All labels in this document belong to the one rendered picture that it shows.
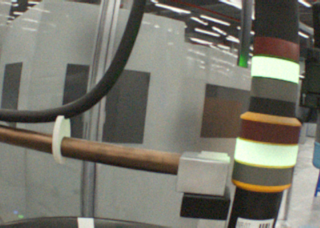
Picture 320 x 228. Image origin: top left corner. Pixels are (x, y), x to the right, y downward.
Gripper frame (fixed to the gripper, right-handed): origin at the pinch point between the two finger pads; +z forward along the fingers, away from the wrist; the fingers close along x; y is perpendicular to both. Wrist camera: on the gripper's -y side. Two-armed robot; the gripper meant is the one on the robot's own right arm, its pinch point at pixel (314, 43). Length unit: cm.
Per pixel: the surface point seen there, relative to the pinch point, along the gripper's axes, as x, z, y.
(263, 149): -0.5, 19.0, 10.1
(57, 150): 11.5, 23.5, 12.0
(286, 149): -1.9, 18.2, 10.0
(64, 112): 11.7, 22.8, 9.5
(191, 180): 3.4, 20.1, 12.4
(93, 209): 61, -38, 41
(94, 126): 62, -37, 18
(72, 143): 10.9, 22.6, 11.4
